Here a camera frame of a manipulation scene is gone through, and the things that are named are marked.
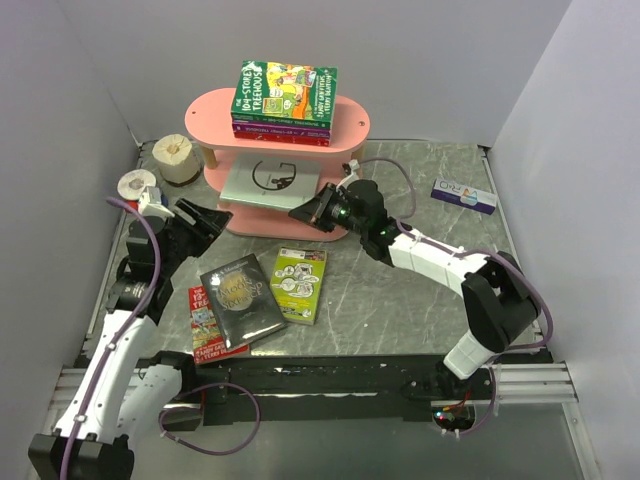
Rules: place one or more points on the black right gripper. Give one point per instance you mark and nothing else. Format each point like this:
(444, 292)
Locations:
(316, 210)

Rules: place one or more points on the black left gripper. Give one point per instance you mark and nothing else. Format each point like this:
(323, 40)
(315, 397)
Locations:
(214, 222)

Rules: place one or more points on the grey Great Gatsby book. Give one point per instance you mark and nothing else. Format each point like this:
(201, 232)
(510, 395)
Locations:
(280, 183)

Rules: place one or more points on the red 156-storey treehouse book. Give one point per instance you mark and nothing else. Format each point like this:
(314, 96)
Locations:
(283, 138)

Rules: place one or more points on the black Maugham book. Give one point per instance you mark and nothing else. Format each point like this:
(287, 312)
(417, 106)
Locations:
(242, 303)

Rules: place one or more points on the purple 117-storey treehouse book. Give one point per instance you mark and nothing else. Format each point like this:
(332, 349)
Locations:
(250, 127)

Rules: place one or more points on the green 104-storey treehouse book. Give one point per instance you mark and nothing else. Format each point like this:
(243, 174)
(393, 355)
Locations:
(285, 94)

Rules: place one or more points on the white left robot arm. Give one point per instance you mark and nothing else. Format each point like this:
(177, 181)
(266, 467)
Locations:
(96, 436)

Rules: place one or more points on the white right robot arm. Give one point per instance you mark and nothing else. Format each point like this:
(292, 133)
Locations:
(499, 303)

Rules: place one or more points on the beige toilet paper roll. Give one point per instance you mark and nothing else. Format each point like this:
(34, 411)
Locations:
(176, 160)

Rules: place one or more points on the lime green treehouse book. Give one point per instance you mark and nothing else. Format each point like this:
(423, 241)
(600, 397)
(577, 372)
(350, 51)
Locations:
(296, 283)

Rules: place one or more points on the blue wrapped toilet paper roll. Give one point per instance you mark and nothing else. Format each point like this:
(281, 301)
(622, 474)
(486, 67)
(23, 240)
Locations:
(132, 184)

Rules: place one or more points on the pink three-tier shelf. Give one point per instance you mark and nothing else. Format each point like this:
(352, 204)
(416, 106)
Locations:
(208, 121)

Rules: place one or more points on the red 13-storey treehouse book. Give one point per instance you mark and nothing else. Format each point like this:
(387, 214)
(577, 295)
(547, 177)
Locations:
(207, 342)

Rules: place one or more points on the purple white small box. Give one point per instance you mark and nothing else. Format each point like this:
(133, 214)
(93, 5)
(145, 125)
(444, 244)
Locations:
(464, 196)

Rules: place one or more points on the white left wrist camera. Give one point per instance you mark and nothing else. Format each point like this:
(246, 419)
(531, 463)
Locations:
(152, 203)

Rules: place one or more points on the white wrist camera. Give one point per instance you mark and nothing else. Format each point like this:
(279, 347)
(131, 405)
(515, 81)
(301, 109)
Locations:
(152, 203)
(352, 171)

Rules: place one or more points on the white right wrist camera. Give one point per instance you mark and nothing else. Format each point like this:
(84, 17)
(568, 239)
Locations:
(352, 171)

